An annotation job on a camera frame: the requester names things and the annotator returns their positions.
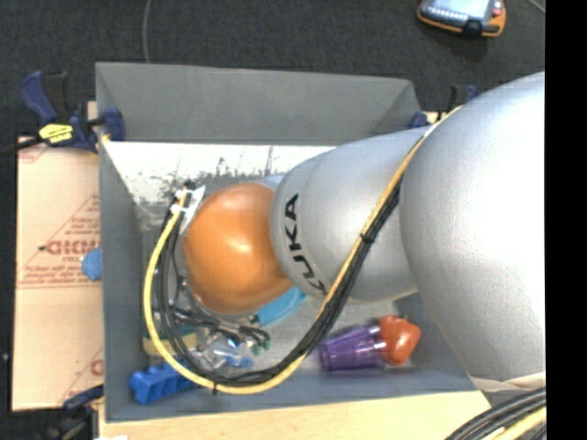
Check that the yellow and green sponge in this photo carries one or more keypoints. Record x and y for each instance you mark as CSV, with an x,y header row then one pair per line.
x,y
153,345

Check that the blue ribbed toy block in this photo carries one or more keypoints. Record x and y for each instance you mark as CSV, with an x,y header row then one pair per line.
x,y
153,383

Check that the light blue bowl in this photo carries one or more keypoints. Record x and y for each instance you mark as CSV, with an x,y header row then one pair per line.
x,y
285,307

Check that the purple spray bottle orange cap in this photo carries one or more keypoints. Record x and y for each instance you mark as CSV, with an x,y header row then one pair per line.
x,y
353,348

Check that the brown cardboard board red print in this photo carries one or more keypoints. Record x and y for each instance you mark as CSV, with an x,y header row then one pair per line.
x,y
55,328

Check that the grey metal bin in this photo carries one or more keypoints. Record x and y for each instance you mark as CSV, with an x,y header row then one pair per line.
x,y
238,108

